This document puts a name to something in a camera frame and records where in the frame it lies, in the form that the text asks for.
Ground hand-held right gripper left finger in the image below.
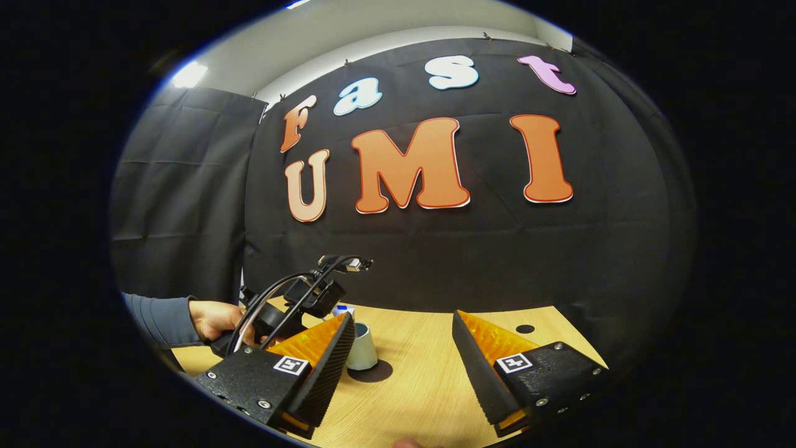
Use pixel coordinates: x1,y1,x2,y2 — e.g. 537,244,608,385
194,311,356,439

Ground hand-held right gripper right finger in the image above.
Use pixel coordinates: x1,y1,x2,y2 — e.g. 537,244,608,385
452,310,613,437

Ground blue cup with cork handle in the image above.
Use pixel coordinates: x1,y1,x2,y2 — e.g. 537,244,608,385
346,322,379,371

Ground dark brown round coaster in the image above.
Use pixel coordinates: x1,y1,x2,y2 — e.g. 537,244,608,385
347,360,394,383

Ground wooden desktop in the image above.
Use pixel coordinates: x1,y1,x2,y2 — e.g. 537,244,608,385
171,297,609,448

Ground black backdrop cloth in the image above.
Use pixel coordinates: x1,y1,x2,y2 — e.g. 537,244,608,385
111,37,697,374

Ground ceiling light panel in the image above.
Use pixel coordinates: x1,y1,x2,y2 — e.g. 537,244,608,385
171,60,209,89

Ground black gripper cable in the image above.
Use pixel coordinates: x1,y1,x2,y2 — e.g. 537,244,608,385
227,255,361,357

